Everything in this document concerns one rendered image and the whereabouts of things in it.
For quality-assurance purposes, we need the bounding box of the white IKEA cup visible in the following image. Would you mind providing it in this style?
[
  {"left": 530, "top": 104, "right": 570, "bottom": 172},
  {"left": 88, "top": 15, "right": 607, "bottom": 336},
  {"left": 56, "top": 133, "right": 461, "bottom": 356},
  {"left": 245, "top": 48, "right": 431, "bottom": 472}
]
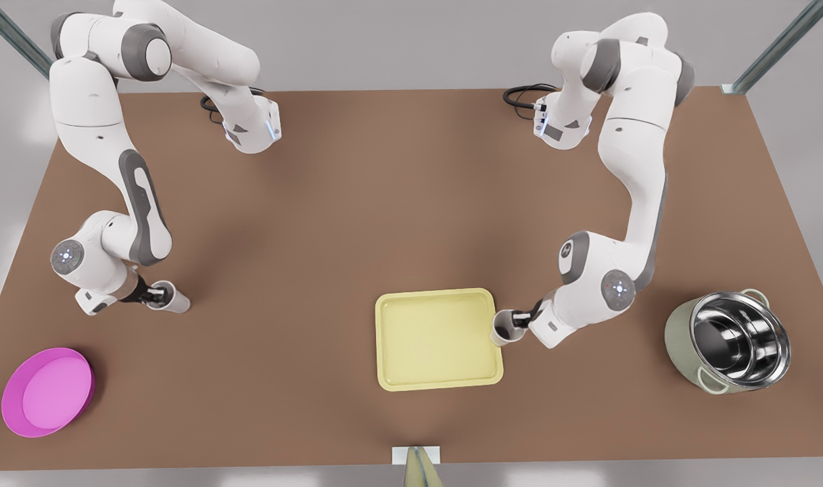
[
  {"left": 490, "top": 309, "right": 524, "bottom": 348},
  {"left": 145, "top": 283, "right": 191, "bottom": 315}
]

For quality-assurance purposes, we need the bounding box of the pale yellow tray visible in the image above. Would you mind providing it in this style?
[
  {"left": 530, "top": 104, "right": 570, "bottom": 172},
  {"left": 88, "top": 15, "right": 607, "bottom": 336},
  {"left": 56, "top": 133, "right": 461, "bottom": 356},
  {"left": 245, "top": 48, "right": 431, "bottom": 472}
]
[{"left": 375, "top": 288, "right": 504, "bottom": 392}]

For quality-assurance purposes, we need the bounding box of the magenta bowl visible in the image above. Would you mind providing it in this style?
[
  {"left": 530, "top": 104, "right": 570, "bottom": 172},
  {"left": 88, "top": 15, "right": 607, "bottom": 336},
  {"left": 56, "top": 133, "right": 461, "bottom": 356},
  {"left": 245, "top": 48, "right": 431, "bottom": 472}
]
[{"left": 1, "top": 348, "right": 96, "bottom": 438}]

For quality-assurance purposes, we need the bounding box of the green steel pot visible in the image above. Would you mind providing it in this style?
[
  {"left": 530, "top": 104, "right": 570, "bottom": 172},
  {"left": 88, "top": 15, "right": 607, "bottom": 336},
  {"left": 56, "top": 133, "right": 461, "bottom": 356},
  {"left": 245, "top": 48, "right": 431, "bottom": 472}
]
[{"left": 664, "top": 289, "right": 792, "bottom": 395}]

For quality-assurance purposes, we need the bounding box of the black cable loop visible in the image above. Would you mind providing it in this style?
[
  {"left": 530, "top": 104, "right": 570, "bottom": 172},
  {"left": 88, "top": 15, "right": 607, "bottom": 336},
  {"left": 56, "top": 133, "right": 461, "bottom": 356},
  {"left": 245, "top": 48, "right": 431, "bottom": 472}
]
[
  {"left": 200, "top": 87, "right": 266, "bottom": 125},
  {"left": 503, "top": 83, "right": 559, "bottom": 109}
]

